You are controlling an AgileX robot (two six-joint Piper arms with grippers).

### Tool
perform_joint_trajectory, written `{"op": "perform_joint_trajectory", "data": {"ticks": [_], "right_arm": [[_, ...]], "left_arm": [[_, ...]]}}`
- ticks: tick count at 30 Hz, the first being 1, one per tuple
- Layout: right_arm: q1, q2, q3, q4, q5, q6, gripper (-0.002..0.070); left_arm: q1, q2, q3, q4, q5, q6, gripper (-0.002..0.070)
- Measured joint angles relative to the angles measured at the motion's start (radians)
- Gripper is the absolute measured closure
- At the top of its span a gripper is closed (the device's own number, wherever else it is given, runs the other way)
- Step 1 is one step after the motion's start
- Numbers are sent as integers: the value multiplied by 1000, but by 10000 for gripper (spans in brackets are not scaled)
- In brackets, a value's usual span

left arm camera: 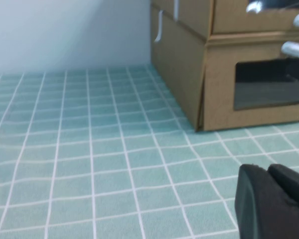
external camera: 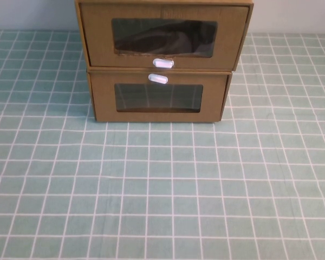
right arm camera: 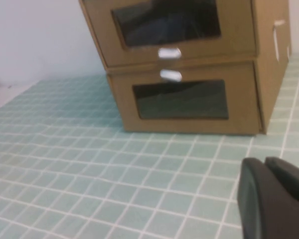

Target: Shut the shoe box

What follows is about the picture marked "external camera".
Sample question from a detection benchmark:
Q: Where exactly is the cardboard shoe box shell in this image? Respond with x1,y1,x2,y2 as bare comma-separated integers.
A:
86,67,232,124
75,0,255,73

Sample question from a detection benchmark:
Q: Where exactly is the cardboard drawer with window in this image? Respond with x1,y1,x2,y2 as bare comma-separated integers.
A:
80,3,250,69
89,72,228,123

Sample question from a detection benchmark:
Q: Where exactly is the green checked tablecloth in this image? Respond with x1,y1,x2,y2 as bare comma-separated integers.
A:
0,29,325,260

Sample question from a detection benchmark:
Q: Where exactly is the white plastic drawer handle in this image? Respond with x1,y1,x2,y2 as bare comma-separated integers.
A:
152,57,174,69
148,73,169,85

